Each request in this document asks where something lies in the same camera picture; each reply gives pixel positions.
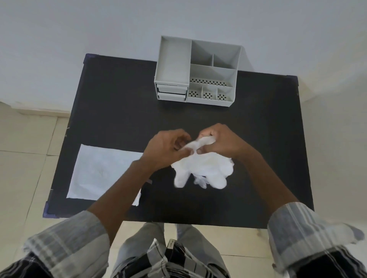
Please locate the person's right hand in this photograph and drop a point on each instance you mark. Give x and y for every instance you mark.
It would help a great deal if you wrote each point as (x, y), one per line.
(229, 143)

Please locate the person's left hand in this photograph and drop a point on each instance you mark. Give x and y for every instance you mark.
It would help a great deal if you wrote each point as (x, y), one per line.
(160, 149)

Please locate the bundle of clear plastic gloves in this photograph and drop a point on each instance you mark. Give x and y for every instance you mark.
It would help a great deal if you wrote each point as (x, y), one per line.
(206, 169)

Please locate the grey organizer drawer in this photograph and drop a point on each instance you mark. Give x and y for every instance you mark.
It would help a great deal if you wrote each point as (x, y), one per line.
(172, 89)
(172, 96)

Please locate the white glove packet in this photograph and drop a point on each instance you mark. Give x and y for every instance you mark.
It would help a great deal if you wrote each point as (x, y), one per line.
(97, 171)

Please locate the grey desk organizer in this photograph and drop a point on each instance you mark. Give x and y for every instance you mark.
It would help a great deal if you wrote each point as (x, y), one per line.
(212, 74)

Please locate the person's right forearm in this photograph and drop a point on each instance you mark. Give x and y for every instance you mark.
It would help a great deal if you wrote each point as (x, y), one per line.
(266, 183)

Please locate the person's left forearm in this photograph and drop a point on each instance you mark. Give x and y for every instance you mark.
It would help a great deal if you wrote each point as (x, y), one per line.
(120, 194)

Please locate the grey trousers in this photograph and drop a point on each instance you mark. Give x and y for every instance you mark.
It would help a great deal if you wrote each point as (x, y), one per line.
(134, 246)

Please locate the blue table corner guard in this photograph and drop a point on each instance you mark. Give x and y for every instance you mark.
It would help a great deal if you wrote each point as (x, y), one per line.
(46, 212)
(88, 56)

